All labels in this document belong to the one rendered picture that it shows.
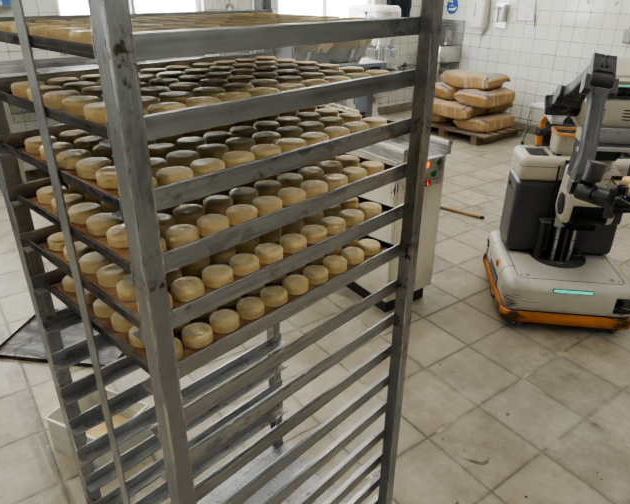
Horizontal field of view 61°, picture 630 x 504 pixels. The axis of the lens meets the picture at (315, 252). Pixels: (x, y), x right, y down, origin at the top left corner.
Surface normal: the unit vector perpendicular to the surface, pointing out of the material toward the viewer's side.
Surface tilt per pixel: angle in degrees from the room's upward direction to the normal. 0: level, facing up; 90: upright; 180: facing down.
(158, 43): 90
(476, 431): 0
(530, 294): 91
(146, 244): 90
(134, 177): 90
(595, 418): 0
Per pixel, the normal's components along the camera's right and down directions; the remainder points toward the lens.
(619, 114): -0.14, 0.57
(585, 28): -0.81, 0.25
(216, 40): 0.73, 0.31
